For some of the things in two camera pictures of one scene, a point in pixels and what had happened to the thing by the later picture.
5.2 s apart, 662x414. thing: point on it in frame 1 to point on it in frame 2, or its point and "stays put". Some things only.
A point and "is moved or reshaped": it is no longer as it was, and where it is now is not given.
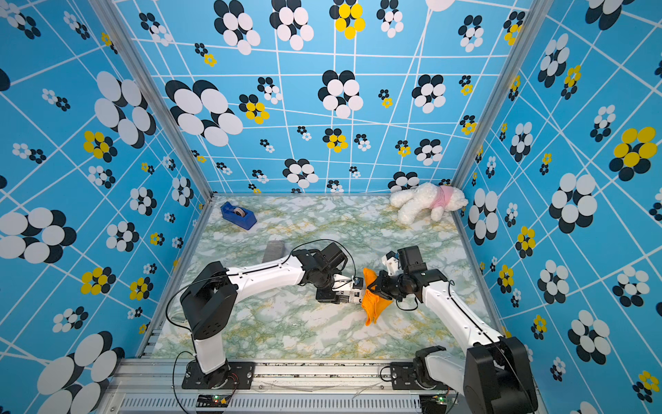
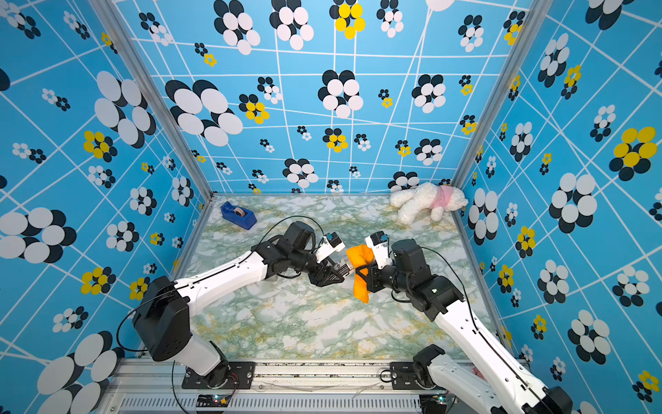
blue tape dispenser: [242, 217] stays put
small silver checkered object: [354, 295] is moved or reshaped
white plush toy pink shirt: [427, 197] stays put
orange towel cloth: [372, 304] to [360, 255]
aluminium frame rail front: [155, 386] stays put
